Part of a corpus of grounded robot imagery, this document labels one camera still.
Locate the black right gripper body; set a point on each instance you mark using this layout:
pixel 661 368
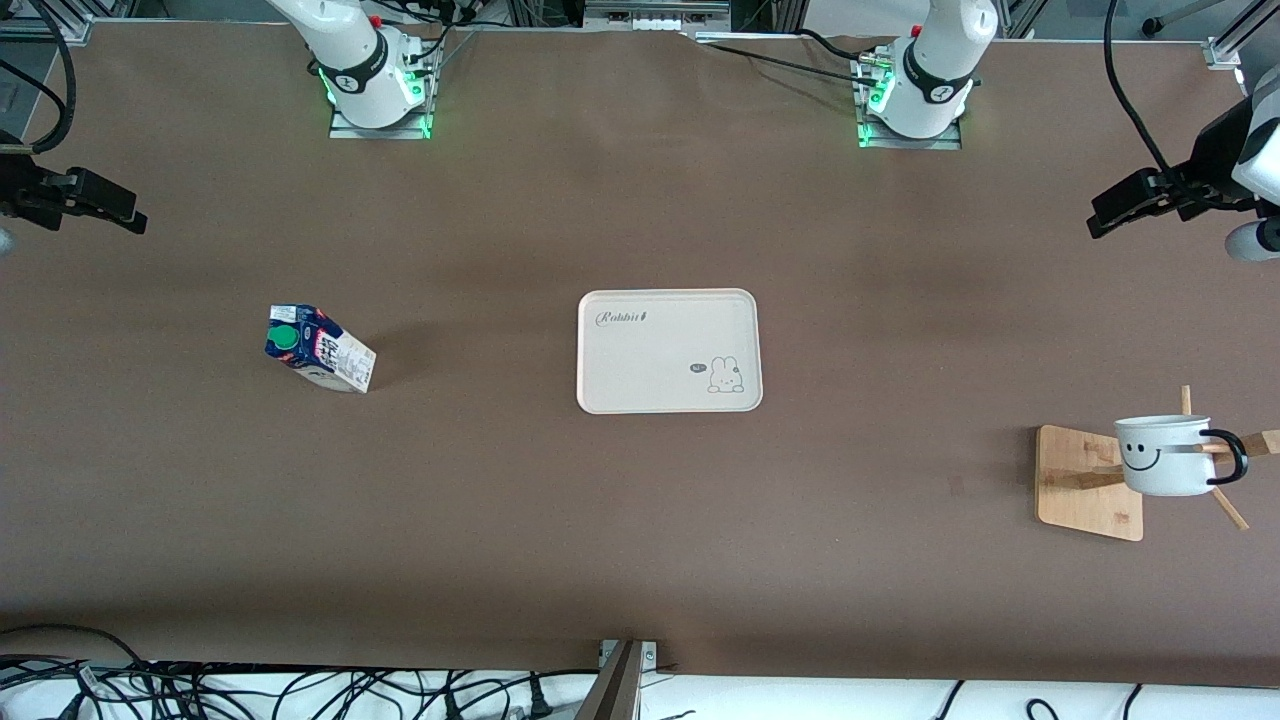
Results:
pixel 22 187

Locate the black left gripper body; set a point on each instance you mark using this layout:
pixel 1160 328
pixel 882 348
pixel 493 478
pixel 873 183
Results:
pixel 1207 168

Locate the blue white milk carton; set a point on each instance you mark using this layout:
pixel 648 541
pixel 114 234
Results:
pixel 335 360

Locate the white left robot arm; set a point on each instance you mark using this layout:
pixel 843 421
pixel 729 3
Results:
pixel 930 60

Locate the cream rabbit print tray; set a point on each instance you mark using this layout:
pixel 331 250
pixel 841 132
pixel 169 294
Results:
pixel 650 360

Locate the wooden mug stand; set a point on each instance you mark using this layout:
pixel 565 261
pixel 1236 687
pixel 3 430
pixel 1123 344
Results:
pixel 1085 500

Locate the grey metal box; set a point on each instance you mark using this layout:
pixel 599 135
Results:
pixel 655 15

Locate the aluminium profile bar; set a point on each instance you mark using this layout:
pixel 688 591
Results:
pixel 615 690

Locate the aluminium frame profile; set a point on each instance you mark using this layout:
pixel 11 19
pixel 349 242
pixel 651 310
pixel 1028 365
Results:
pixel 1225 50
pixel 70 30

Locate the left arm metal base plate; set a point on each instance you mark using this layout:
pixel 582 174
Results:
pixel 910 143

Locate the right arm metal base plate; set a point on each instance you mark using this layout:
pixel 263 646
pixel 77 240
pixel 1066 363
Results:
pixel 380 133

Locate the small metal corner bracket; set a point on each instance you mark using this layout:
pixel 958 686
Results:
pixel 650 655

